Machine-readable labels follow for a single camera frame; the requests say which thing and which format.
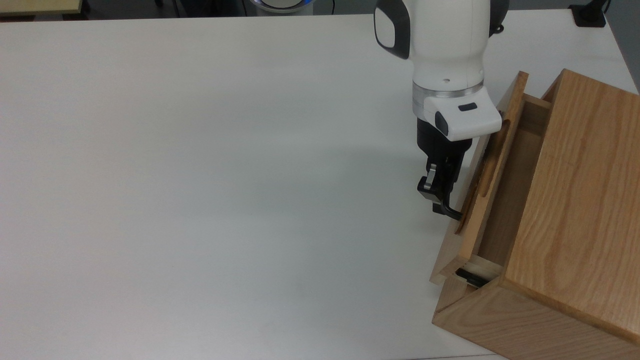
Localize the wooden drawer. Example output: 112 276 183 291
430 70 554 286

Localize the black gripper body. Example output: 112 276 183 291
416 119 474 173

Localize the light wooden side table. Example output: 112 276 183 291
0 0 84 16

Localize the black table clamp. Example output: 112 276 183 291
569 0 612 28

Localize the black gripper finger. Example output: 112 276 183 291
432 164 460 217
417 161 441 205

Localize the robot base with blue ring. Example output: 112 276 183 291
249 0 317 14

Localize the black drawer handle bar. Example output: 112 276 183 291
444 198 464 222

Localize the wooden drawer cabinet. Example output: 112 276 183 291
432 68 640 360

